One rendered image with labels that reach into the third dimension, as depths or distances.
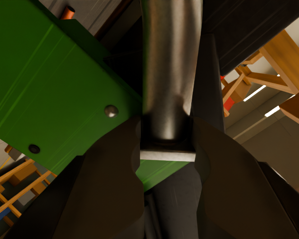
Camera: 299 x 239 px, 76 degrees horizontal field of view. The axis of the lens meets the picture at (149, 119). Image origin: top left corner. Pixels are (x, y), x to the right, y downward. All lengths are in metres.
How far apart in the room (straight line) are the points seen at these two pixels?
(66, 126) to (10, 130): 0.05
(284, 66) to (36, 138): 0.90
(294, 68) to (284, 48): 0.09
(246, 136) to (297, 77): 6.72
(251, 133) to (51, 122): 7.54
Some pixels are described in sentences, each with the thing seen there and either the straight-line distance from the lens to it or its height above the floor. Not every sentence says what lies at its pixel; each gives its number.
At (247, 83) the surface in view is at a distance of 4.35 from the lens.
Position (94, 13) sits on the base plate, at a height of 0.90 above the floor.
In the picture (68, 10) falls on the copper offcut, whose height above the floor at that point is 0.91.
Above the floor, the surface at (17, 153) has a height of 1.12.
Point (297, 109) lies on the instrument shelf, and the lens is 0.67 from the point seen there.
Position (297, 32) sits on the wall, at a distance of 9.89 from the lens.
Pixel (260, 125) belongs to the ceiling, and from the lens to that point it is 7.63.
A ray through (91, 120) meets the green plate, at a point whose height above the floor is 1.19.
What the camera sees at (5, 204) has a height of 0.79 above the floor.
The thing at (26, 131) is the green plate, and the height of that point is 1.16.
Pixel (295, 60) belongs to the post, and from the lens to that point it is 0.97.
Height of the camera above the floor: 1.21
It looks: 4 degrees up
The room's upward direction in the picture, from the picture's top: 138 degrees clockwise
